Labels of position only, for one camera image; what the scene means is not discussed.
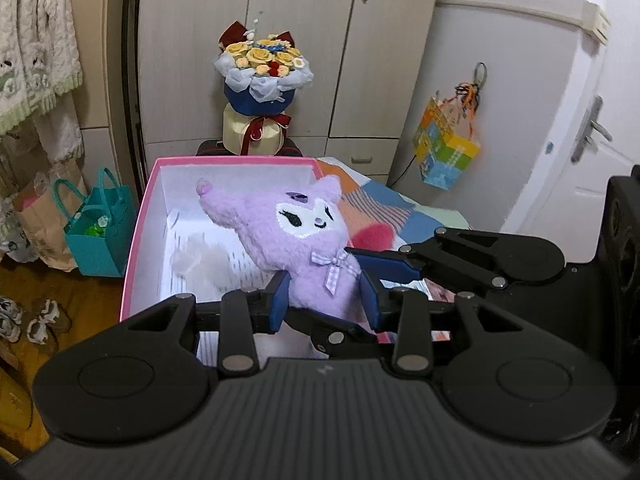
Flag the white door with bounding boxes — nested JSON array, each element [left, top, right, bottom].
[[500, 0, 640, 266]]

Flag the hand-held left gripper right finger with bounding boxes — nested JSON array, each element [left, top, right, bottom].
[[361, 274, 526, 378]]

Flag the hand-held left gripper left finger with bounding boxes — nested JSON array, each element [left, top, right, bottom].
[[117, 271, 293, 378]]

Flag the brown paper bag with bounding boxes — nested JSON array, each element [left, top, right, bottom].
[[12, 160, 88, 273]]

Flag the silver door handle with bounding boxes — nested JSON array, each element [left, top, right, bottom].
[[571, 95, 613, 163]]

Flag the cream gift box red ribbon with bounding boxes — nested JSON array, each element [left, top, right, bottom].
[[222, 102, 287, 157]]

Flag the pink heart plush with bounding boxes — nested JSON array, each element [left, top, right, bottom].
[[350, 222, 397, 252]]

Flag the patchwork patterned tablecloth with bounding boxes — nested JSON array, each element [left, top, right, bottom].
[[317, 157, 476, 291]]

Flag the yellow flower bouquet blue wrap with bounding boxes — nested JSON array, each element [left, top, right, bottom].
[[214, 20, 315, 117]]

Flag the printed paper sheet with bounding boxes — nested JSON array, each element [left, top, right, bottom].
[[159, 220, 281, 366]]

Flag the white wall junction box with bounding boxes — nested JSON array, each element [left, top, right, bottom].
[[580, 2, 612, 45]]

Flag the white sheer fabric pouch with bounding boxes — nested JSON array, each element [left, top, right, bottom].
[[170, 239, 251, 277]]

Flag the teal gift bag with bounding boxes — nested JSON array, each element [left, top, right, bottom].
[[52, 167, 138, 278]]

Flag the fluffy cream pajama top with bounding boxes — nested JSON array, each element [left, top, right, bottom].
[[0, 0, 83, 136]]

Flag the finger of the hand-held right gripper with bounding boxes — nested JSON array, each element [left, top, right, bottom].
[[344, 226, 506, 291], [285, 307, 397, 361]]

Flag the fluffy cream pajama pants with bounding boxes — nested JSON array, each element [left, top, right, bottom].
[[0, 95, 83, 171]]

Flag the colourful paper gift bag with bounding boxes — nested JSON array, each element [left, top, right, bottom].
[[412, 82, 482, 192]]

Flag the white printed shopping bag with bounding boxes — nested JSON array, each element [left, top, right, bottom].
[[0, 210, 38, 264]]

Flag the pink cardboard box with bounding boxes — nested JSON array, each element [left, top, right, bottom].
[[119, 156, 451, 367]]

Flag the purple plush toy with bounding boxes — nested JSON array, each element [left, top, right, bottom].
[[196, 174, 373, 322]]

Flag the beige tall cabinet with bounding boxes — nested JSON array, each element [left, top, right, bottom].
[[65, 0, 133, 201]]

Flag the beige wardrobe with handles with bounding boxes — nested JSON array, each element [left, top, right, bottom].
[[135, 0, 446, 186]]

